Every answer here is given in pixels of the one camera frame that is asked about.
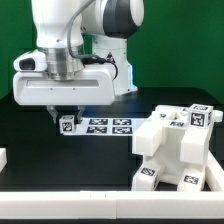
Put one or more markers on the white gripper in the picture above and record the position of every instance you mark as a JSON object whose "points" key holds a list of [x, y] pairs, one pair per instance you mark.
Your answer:
{"points": [[93, 85]]}

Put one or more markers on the small white tagged block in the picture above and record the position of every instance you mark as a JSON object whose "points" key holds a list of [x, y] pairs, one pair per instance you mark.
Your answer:
{"points": [[67, 124]]}

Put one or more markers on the long chair side piece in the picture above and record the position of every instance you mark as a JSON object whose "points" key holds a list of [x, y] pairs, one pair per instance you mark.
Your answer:
{"points": [[154, 131], [195, 142]]}

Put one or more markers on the white chair seat block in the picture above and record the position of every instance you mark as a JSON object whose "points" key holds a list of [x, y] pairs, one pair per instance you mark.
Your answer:
{"points": [[168, 156]]}

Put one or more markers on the small tagged cube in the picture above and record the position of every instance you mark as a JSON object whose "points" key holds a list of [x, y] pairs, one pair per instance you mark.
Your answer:
{"points": [[200, 115]]}

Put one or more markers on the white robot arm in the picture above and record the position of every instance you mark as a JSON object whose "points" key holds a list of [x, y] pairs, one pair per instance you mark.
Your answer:
{"points": [[81, 55]]}

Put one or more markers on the white left border block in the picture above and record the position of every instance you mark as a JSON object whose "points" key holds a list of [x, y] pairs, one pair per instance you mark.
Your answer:
{"points": [[3, 158]]}

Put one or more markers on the flat white tagged base plate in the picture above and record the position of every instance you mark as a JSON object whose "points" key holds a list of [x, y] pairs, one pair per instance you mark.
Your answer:
{"points": [[107, 126]]}

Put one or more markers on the white front border rail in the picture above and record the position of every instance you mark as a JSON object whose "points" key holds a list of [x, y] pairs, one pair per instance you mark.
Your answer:
{"points": [[111, 205]]}

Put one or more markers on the white border rail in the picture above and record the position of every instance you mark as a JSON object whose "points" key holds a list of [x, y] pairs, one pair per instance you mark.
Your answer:
{"points": [[214, 174], [111, 205]]}

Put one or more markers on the white right border rail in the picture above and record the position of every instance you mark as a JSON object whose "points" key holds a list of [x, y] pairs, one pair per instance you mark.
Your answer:
{"points": [[214, 174]]}

